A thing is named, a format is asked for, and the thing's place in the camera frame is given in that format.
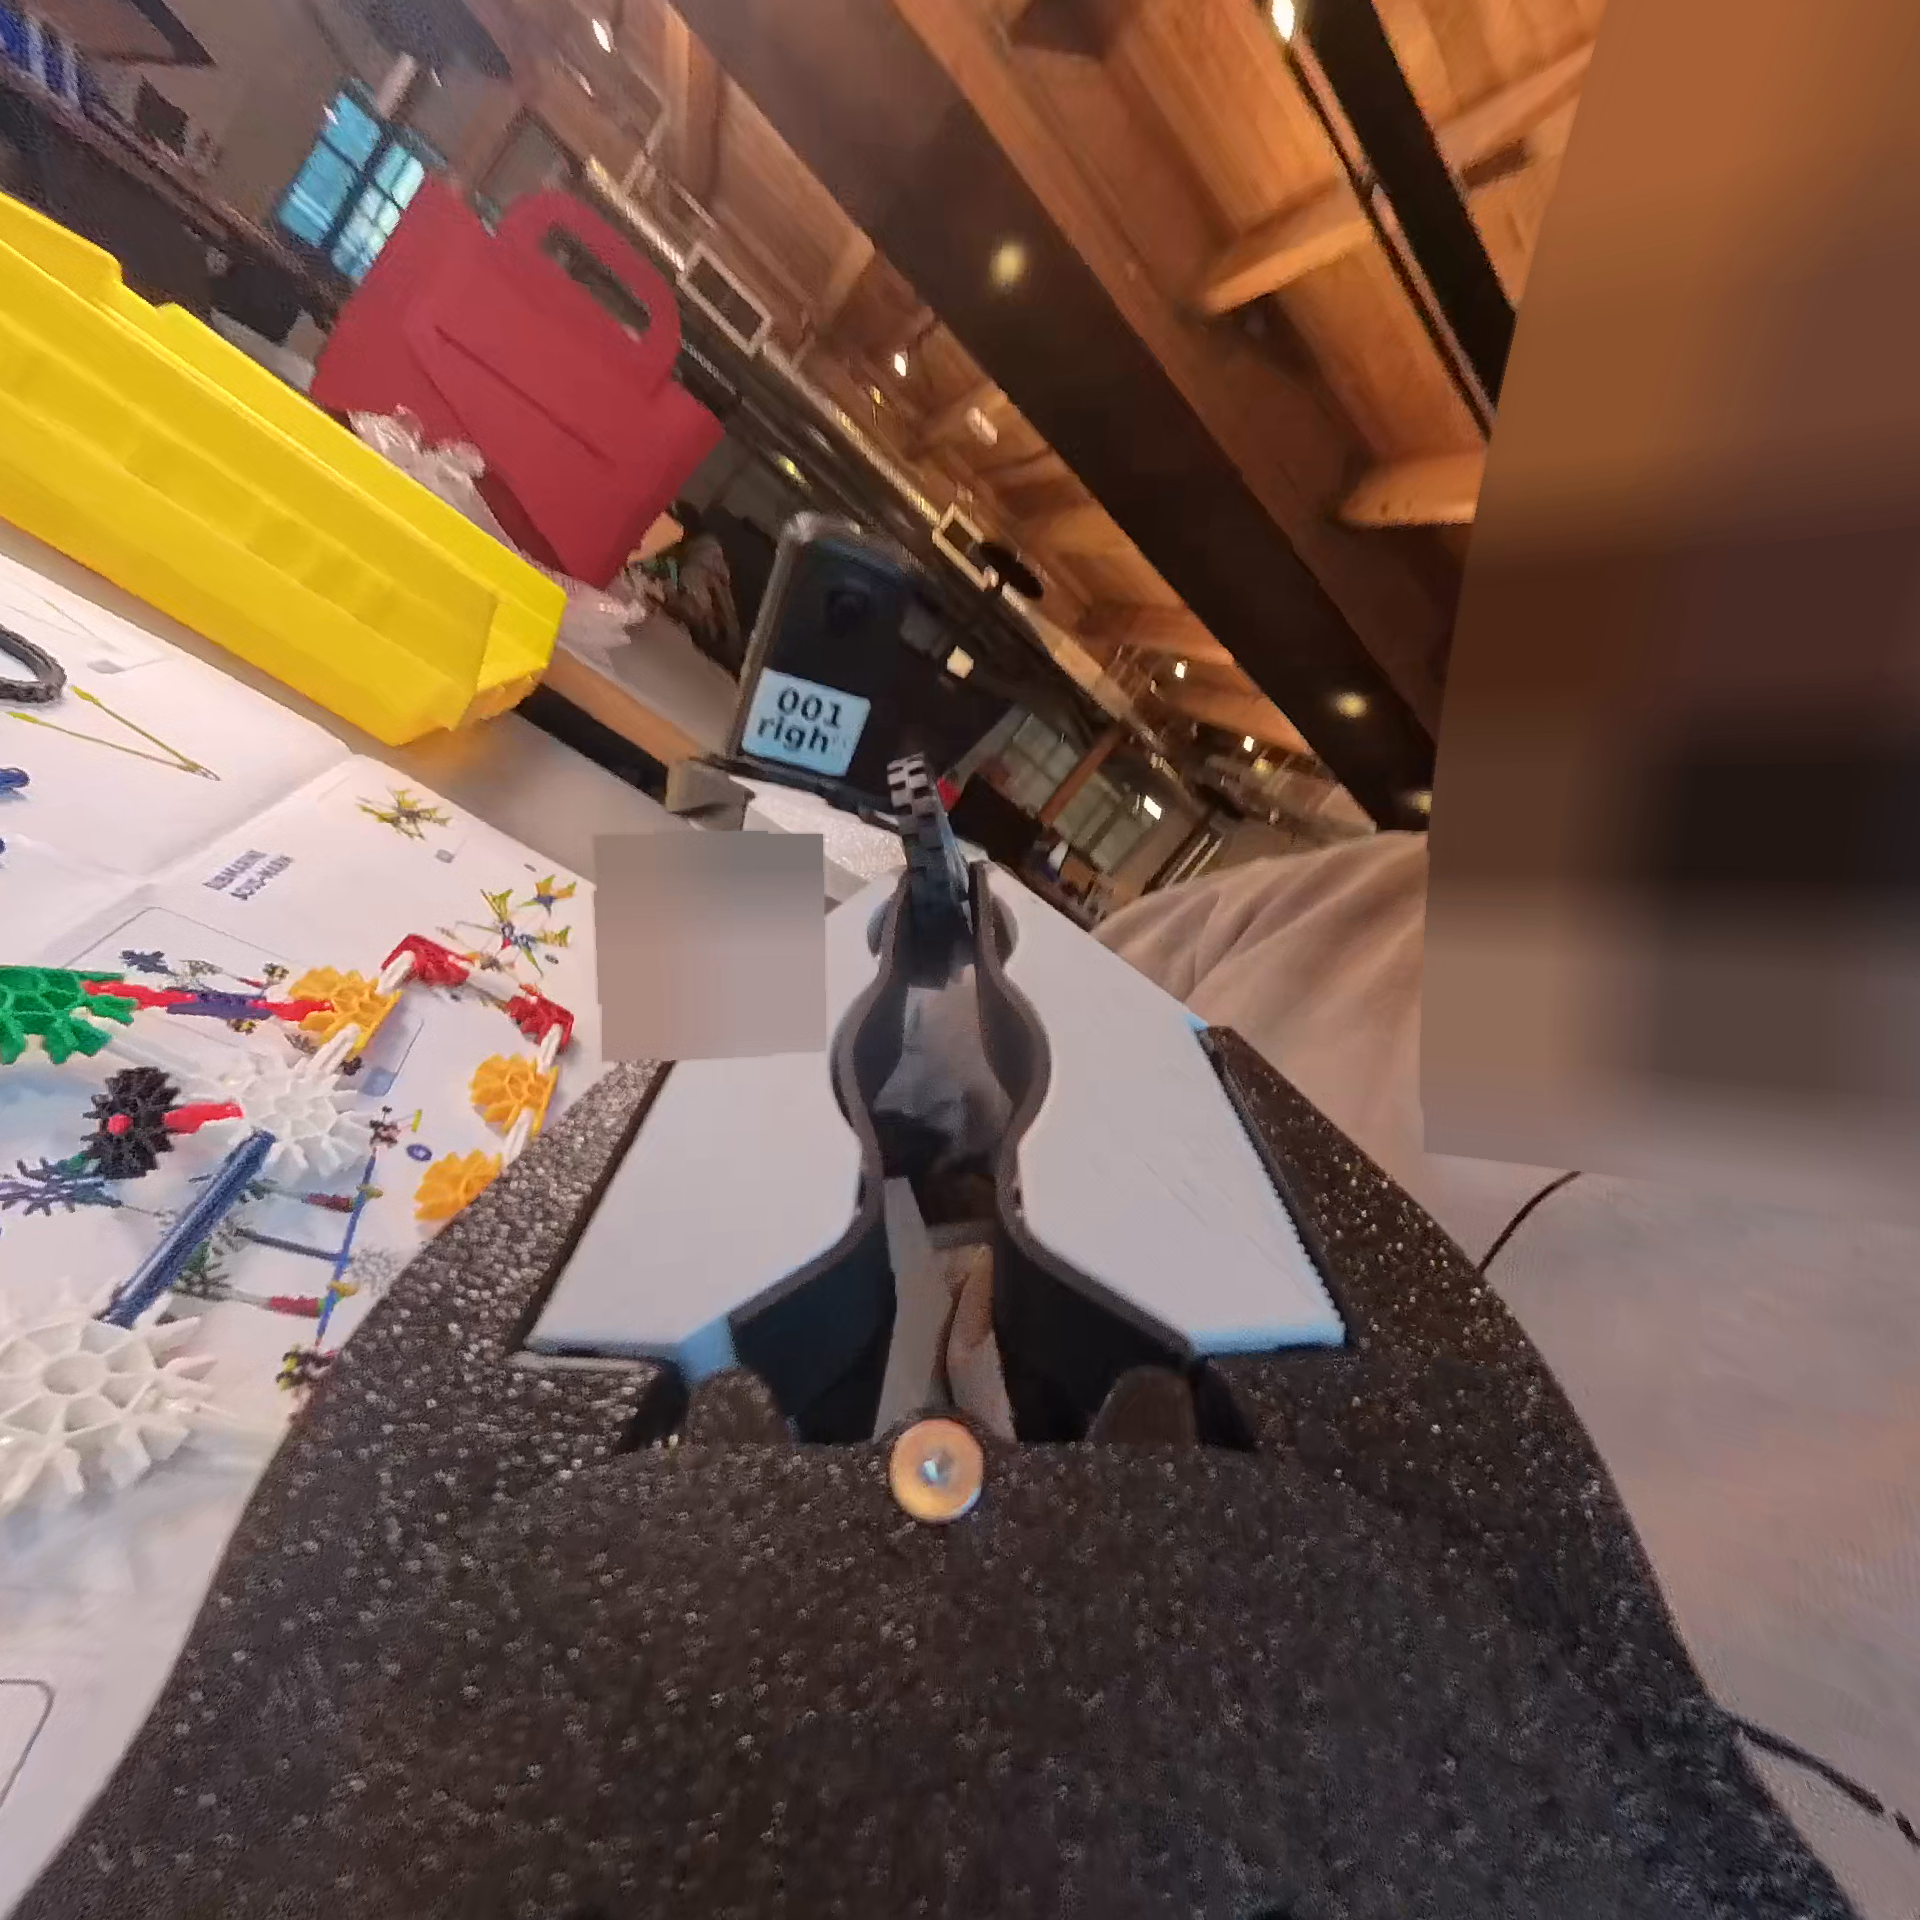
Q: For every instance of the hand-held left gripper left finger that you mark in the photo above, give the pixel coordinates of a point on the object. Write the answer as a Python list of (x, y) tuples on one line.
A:
[(720, 1202)]

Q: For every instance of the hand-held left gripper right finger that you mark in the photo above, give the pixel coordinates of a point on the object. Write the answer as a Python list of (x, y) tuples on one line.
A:
[(1187, 1202)]

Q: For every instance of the yellow plastic parts bin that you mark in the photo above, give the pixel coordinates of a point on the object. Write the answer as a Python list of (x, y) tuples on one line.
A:
[(212, 511)]

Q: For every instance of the colourful rod and connector model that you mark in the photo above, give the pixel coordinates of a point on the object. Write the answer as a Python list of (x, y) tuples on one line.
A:
[(301, 1095)]

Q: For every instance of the clear plastic bag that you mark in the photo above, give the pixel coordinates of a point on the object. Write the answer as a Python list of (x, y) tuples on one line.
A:
[(405, 451)]

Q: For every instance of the person in beige hoodie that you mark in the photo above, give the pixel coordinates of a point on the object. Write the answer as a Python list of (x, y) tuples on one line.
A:
[(1682, 1441)]

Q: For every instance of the large fold-out instruction sheet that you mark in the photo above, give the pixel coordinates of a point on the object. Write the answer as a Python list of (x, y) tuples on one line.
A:
[(182, 781)]

